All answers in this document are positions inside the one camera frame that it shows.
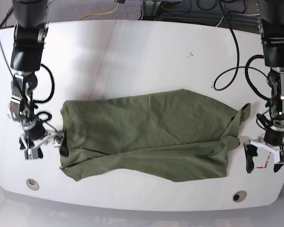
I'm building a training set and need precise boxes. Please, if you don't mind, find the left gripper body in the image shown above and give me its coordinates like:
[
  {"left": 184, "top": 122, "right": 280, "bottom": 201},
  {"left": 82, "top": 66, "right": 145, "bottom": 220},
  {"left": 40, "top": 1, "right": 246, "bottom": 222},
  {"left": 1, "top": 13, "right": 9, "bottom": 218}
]
[{"left": 243, "top": 136, "right": 284, "bottom": 164}]

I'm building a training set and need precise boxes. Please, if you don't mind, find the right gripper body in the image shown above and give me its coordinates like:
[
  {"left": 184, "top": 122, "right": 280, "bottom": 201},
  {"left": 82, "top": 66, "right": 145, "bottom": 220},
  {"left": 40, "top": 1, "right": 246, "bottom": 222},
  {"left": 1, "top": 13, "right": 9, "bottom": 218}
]
[{"left": 19, "top": 131, "right": 63, "bottom": 149}]

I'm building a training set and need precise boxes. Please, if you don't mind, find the green t-shirt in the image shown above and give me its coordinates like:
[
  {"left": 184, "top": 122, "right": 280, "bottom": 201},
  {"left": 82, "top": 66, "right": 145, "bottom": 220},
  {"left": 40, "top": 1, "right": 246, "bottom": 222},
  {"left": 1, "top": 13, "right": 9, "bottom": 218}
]
[{"left": 61, "top": 89, "right": 251, "bottom": 182}]

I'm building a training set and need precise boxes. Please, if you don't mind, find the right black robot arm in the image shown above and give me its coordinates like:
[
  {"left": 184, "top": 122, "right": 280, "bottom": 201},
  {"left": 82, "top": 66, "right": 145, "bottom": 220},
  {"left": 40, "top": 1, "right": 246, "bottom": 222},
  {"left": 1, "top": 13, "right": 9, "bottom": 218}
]
[{"left": 9, "top": 0, "right": 69, "bottom": 160}]

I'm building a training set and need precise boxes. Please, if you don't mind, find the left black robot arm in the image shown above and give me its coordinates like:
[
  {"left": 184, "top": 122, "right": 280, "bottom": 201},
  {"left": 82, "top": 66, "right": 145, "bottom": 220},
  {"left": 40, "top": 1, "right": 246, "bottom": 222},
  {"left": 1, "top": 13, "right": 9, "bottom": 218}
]
[{"left": 244, "top": 0, "right": 284, "bottom": 174}]

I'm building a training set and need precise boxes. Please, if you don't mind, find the red tape rectangle marking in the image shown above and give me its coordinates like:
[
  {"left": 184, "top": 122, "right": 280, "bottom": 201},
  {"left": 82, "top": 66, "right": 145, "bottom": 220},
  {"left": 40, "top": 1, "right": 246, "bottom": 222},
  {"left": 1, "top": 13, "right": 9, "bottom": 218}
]
[{"left": 254, "top": 151, "right": 273, "bottom": 169}]

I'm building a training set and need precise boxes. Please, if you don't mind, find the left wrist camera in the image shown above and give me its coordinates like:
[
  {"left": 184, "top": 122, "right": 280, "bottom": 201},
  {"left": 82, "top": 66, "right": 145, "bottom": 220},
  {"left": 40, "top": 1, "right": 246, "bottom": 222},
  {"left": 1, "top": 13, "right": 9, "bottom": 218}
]
[{"left": 279, "top": 151, "right": 284, "bottom": 164}]

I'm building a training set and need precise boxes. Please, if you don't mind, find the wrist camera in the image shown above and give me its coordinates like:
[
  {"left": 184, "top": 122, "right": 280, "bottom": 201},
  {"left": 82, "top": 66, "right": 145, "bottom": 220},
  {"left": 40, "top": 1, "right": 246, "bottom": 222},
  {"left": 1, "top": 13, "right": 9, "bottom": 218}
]
[
  {"left": 24, "top": 148, "right": 39, "bottom": 160},
  {"left": 279, "top": 151, "right": 284, "bottom": 164}
]

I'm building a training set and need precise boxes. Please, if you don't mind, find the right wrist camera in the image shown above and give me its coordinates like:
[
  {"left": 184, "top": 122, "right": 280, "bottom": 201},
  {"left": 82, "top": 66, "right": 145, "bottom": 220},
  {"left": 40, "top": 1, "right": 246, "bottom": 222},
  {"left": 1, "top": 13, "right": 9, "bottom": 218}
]
[{"left": 24, "top": 148, "right": 39, "bottom": 160}]

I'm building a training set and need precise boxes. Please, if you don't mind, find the left table cable grommet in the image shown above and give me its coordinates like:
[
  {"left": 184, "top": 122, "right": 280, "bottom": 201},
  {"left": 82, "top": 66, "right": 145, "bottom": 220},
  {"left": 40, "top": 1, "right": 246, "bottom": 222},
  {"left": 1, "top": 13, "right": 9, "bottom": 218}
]
[{"left": 26, "top": 178, "right": 40, "bottom": 191}]

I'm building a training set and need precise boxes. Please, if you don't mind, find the table cable grommet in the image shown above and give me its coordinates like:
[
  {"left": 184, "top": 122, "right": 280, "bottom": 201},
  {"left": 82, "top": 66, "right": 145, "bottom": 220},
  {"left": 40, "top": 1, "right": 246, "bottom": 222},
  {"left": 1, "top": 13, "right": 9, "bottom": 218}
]
[
  {"left": 232, "top": 191, "right": 247, "bottom": 203},
  {"left": 26, "top": 178, "right": 40, "bottom": 191}
]

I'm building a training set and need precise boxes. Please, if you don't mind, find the right table cable grommet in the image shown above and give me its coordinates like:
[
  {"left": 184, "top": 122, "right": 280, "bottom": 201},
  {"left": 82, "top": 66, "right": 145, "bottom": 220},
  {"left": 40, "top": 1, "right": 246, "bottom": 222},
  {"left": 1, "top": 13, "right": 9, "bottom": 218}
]
[{"left": 232, "top": 191, "right": 247, "bottom": 203}]

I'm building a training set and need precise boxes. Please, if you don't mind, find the yellow cable on floor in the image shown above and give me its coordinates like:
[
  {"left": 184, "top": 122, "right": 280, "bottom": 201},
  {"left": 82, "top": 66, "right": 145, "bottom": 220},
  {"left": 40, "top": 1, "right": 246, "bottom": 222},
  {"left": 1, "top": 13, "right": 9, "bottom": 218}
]
[{"left": 78, "top": 2, "right": 120, "bottom": 21}]

